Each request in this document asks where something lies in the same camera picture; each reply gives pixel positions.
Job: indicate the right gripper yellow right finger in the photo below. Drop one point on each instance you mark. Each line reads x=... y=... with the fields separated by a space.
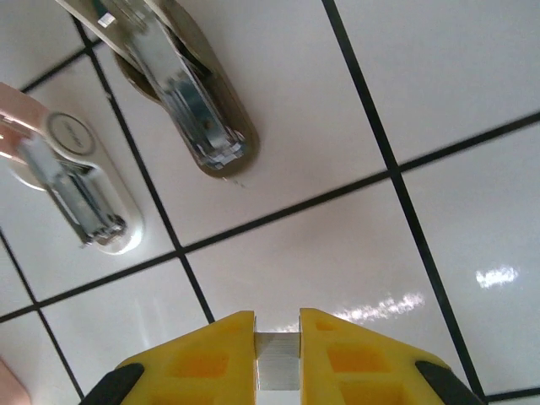
x=358 y=371

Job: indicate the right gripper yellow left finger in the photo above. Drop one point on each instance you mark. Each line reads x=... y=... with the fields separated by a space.
x=202 y=371

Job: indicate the pink white stapler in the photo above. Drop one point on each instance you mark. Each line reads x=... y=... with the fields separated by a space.
x=122 y=202

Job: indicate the brown stapler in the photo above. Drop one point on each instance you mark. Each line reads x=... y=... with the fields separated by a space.
x=236 y=118

